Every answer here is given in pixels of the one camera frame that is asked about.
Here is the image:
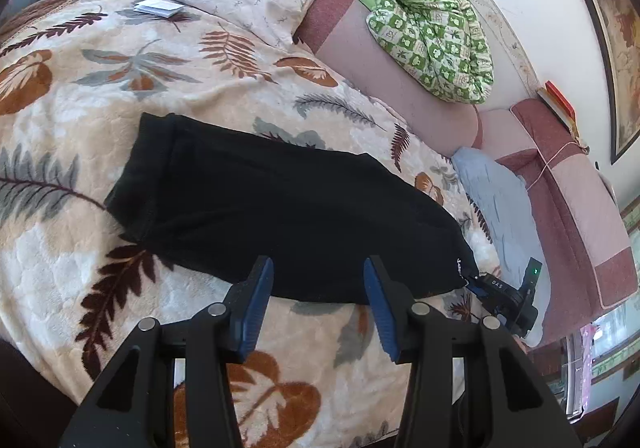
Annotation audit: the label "green checkered quilt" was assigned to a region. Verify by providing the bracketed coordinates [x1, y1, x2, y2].
[351, 0, 495, 104]

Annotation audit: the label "pink maroon sofa bed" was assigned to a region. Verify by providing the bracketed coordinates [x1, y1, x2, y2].
[292, 0, 638, 349]

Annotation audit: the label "black pants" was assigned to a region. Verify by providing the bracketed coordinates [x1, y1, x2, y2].
[105, 113, 478, 305]

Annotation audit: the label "leaf print fleece blanket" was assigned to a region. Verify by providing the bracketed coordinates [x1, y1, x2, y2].
[0, 0, 503, 448]

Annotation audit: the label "red book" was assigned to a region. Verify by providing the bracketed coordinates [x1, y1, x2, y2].
[537, 80, 581, 139]

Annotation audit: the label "white paper packets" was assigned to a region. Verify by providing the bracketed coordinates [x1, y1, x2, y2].
[134, 0, 183, 19]

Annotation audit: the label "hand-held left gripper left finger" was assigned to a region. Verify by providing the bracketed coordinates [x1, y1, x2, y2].
[59, 255, 275, 448]

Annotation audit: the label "light blue pillow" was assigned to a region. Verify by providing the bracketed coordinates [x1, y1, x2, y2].
[451, 147, 551, 348]

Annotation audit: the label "large framed wall picture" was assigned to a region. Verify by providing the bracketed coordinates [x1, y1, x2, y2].
[555, 0, 640, 166]

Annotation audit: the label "thin pink cord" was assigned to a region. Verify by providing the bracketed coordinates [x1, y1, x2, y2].
[525, 140, 576, 193]

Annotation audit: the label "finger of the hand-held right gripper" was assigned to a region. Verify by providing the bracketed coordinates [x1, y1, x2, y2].
[464, 274, 516, 303]

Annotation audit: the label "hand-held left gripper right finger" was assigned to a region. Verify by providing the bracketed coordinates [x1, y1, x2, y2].
[363, 255, 583, 448]

